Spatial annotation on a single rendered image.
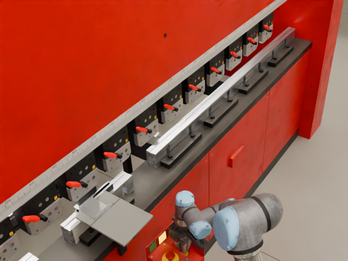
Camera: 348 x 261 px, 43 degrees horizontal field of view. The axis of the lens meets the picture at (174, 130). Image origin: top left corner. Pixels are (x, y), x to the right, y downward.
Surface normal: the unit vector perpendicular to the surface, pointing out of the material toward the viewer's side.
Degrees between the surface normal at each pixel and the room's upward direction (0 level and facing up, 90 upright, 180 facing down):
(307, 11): 90
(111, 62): 90
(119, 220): 0
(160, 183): 0
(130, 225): 0
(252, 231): 64
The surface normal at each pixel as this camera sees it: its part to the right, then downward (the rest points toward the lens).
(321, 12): -0.58, 0.51
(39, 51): 0.81, 0.32
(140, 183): -0.05, -0.80
